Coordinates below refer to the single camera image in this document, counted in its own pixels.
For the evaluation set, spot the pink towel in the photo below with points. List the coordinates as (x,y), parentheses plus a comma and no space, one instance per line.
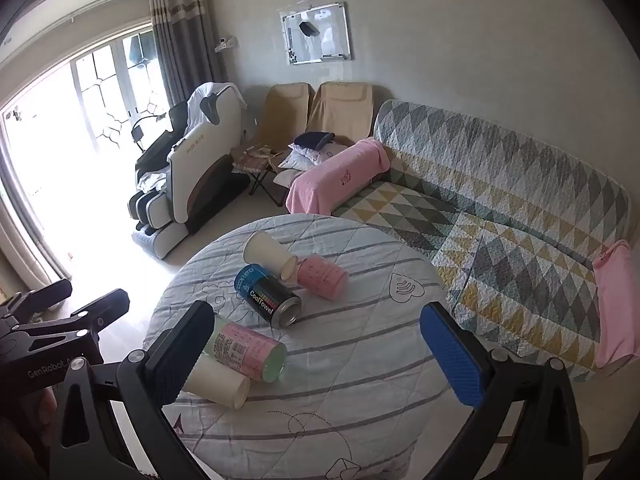
(330,177)
(614,305)

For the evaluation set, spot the black whiteboard eraser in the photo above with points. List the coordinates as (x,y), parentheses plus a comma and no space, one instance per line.
(309,29)

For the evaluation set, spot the folding stool with plaid seat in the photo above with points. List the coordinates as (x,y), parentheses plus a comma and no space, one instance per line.
(255,160)

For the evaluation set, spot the white paper cup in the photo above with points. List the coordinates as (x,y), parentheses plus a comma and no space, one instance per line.
(267,255)
(220,387)

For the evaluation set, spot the glass balcony door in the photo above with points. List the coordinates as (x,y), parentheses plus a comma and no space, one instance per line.
(110,90)

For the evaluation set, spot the dark navy cushion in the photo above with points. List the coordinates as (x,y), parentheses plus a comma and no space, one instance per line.
(315,140)

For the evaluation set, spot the wall whiteboard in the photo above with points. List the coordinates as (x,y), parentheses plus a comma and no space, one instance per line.
(325,35)

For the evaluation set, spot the white massage chair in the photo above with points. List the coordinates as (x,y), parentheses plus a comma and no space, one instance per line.
(200,170)

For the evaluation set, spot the white pillow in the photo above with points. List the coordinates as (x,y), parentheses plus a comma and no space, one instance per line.
(312,157)

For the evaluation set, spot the blue and black can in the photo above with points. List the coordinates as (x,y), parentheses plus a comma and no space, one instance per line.
(267,295)

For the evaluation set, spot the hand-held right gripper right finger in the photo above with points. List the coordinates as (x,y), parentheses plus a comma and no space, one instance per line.
(450,355)

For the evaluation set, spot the grey curtain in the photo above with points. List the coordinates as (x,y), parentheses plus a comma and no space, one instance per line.
(185,50)

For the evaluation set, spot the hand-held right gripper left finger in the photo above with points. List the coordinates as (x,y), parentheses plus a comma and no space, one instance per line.
(181,352)

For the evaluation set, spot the pink and green cup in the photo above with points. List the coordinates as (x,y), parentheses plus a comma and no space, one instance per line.
(247,355)

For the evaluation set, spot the white cloth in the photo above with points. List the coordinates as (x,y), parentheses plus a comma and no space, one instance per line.
(210,92)

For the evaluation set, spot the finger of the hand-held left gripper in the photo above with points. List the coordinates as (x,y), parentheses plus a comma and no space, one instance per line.
(102,306)
(45,296)

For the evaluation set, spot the striped quilted table cover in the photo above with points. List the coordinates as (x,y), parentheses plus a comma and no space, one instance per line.
(350,360)

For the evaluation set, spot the sofa with triangle-patterned quilt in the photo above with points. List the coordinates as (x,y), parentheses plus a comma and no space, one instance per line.
(500,210)

